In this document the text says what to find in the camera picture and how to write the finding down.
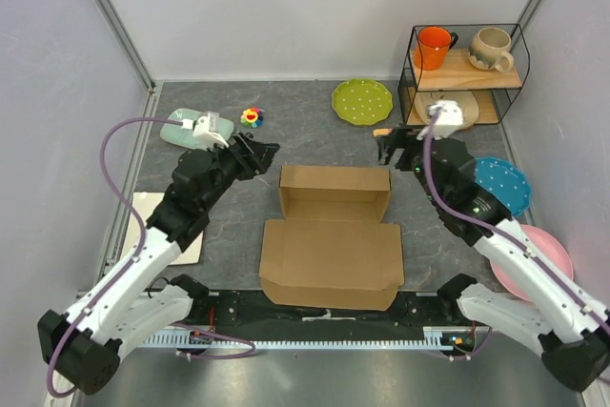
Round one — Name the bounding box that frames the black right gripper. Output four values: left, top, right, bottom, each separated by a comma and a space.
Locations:
374, 123, 447, 207

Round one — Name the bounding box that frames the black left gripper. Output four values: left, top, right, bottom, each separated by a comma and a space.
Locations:
200, 131, 279, 212

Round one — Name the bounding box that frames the brown cardboard box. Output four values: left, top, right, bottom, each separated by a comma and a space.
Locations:
259, 165, 404, 311

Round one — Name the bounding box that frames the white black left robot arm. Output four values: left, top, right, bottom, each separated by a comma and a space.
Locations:
37, 132, 280, 397

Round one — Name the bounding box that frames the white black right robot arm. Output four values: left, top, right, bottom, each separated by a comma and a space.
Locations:
376, 126, 609, 392

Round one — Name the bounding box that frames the yellow highlighter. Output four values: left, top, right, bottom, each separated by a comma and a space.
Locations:
373, 128, 393, 137

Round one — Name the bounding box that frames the rainbow flower toy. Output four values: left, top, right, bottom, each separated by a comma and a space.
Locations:
240, 107, 264, 129

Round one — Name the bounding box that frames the green dotted plate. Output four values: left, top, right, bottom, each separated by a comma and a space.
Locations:
332, 78, 394, 126

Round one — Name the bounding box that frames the beige painted plate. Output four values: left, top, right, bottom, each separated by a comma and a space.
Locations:
415, 91, 479, 130

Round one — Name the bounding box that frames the light teal rectangular plate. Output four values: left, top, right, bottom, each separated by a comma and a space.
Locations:
160, 108, 234, 150

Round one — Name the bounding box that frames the orange mug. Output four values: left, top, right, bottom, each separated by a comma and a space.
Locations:
414, 26, 458, 71

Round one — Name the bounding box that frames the blue dotted plate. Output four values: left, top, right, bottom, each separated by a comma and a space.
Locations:
475, 156, 532, 217

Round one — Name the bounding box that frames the white square plate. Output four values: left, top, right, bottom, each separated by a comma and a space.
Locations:
124, 191, 205, 267

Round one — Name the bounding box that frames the beige ceramic mug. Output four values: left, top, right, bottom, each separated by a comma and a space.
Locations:
468, 27, 515, 72

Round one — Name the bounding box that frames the pink plate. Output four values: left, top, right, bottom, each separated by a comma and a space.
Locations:
491, 224, 574, 301

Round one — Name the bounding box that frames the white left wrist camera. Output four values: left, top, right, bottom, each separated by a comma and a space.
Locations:
181, 111, 234, 150

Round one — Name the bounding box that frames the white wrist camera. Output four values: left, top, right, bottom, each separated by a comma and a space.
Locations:
417, 100, 464, 140
181, 111, 234, 150

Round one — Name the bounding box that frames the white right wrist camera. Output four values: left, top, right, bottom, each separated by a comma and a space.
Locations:
417, 100, 464, 140

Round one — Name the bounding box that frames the black wire wooden shelf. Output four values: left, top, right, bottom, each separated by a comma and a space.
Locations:
397, 23, 531, 127

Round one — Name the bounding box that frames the grey cable duct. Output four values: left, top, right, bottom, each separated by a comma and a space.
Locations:
139, 328, 474, 351

